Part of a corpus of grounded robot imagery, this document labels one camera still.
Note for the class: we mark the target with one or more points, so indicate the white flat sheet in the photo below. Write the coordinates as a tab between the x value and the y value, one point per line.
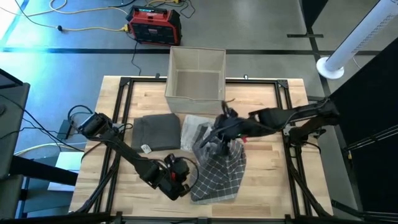
70	161

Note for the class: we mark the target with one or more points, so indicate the beige fabric storage box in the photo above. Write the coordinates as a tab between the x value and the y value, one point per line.
196	84

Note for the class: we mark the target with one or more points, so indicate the black power brick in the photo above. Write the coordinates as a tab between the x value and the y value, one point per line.
66	129

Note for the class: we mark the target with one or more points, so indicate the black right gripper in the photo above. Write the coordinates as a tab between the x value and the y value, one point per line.
233	126

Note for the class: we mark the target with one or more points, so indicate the red portable power station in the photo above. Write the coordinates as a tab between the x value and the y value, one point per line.
155	29

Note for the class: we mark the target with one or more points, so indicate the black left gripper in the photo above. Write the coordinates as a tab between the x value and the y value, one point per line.
172	177

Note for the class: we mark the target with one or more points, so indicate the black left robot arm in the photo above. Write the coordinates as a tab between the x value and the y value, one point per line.
124	149

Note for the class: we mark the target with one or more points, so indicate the white towel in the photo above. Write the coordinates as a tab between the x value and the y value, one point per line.
191	130

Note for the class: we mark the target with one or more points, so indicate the white tower fan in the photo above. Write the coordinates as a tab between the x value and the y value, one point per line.
357	34

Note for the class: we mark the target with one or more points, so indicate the black screen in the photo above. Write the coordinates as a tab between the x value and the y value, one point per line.
7	80

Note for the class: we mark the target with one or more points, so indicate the black curtain partition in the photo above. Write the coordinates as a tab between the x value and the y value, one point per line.
373	124

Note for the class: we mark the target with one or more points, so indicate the black aluminium table frame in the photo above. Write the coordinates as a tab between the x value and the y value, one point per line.
261	81

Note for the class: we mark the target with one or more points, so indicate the grey plaid towel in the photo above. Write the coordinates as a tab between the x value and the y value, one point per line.
217	177

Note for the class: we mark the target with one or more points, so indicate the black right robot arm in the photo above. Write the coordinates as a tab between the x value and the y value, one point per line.
289	115

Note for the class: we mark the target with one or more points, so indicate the grey desk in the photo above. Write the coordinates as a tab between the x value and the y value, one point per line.
12	124

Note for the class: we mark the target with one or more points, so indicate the black stand foot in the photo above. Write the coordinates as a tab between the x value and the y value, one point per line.
304	35

